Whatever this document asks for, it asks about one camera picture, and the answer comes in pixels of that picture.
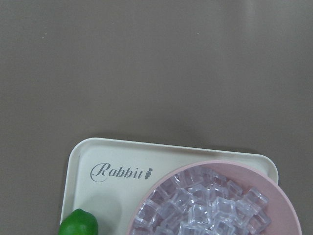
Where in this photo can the pile of clear ice cubes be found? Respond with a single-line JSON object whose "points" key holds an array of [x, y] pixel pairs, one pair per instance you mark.
{"points": [[200, 201]]}

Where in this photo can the green lime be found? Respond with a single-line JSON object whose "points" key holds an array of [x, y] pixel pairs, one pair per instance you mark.
{"points": [[79, 222]]}

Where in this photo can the pink bowl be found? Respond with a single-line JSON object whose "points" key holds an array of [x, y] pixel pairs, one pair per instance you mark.
{"points": [[284, 220]]}

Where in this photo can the cream rabbit tray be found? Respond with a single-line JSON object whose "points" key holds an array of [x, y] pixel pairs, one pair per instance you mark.
{"points": [[108, 178]]}

